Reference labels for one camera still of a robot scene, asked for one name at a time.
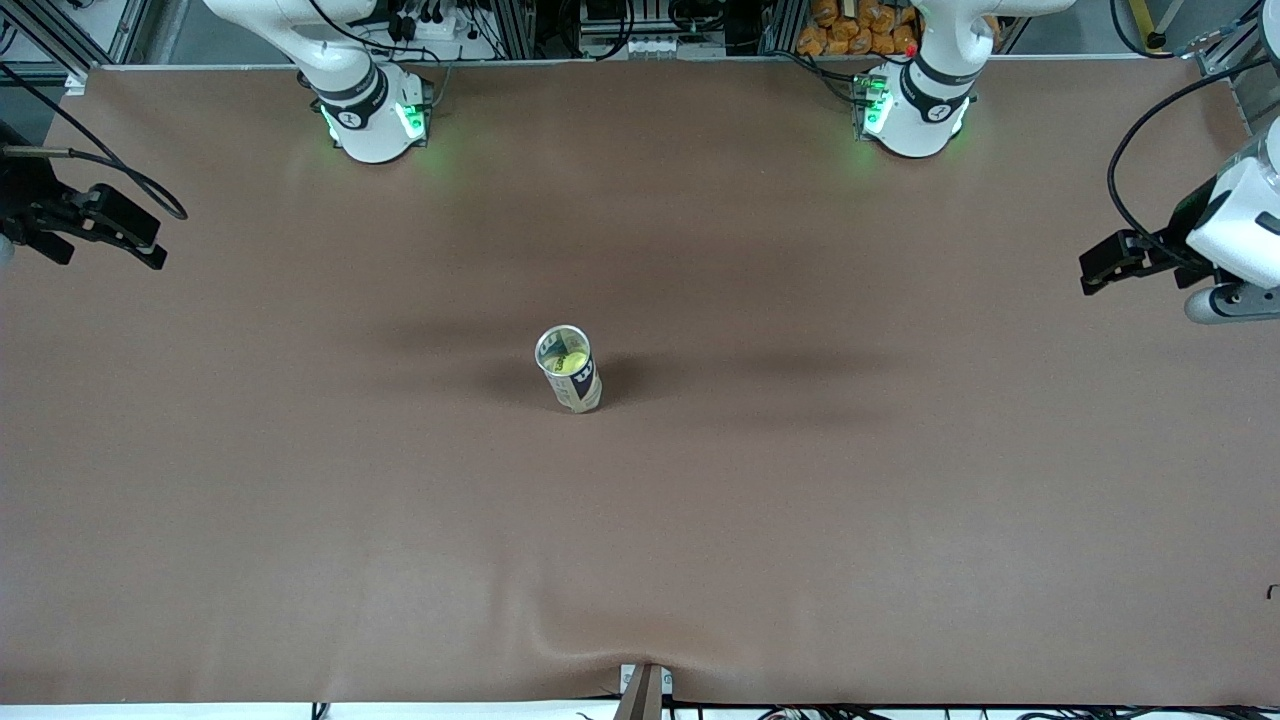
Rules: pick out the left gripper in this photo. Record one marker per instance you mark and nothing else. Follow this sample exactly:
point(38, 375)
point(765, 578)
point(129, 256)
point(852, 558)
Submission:
point(1180, 232)

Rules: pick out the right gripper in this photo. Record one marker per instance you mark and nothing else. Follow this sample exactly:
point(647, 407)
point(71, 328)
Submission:
point(22, 202)

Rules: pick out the yellow Roland Garros tennis ball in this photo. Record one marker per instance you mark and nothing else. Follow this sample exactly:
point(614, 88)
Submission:
point(567, 364)

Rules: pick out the clear Wilson tennis ball can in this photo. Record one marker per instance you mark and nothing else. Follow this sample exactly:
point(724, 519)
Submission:
point(580, 395)

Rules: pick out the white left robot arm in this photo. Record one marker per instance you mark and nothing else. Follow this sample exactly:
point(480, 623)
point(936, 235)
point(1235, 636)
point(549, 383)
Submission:
point(920, 120)

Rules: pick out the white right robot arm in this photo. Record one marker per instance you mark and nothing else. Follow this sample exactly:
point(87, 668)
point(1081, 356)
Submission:
point(370, 130)

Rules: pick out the yellow stick black base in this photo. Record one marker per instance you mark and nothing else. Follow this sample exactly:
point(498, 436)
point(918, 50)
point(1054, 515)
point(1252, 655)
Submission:
point(1143, 15)

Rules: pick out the bag of orange items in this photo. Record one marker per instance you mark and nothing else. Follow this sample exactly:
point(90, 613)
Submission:
point(850, 30)

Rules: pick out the white power strip black plugs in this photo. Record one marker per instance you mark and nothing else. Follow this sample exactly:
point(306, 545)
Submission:
point(440, 25)

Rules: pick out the brown table mat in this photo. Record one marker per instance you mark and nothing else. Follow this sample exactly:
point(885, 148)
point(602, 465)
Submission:
point(640, 550)

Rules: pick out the aluminium frame extrusion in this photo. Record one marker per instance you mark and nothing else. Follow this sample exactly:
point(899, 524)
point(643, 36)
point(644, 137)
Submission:
point(130, 30)
point(1225, 62)

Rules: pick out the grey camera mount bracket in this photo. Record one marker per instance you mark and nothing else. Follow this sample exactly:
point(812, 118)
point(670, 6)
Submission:
point(645, 695)

